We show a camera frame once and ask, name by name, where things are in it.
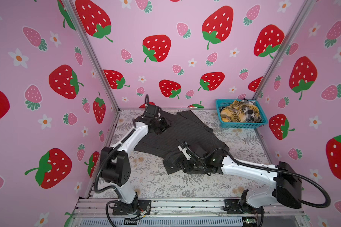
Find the dark grey pinstripe shirt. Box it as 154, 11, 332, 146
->
135, 111, 229, 175

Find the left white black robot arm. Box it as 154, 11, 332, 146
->
93, 104, 170, 205

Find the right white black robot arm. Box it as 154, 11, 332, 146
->
178, 143, 302, 211

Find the yellow plaid shirt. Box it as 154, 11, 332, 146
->
220, 99, 261, 123

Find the teal plastic basket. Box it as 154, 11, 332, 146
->
216, 98, 268, 129

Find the left black corrugated cable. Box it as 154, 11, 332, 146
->
93, 133, 137, 194

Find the black corrugated cable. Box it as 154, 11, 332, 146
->
93, 133, 137, 194
198, 148, 332, 209

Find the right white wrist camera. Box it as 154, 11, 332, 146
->
178, 144, 191, 161

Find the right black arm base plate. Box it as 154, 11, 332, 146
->
223, 190, 265, 215

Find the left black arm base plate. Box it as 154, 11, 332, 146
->
111, 200, 152, 216

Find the aluminium frame rail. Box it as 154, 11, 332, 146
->
68, 198, 312, 227

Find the right black corrugated cable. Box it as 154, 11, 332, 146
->
198, 148, 332, 209

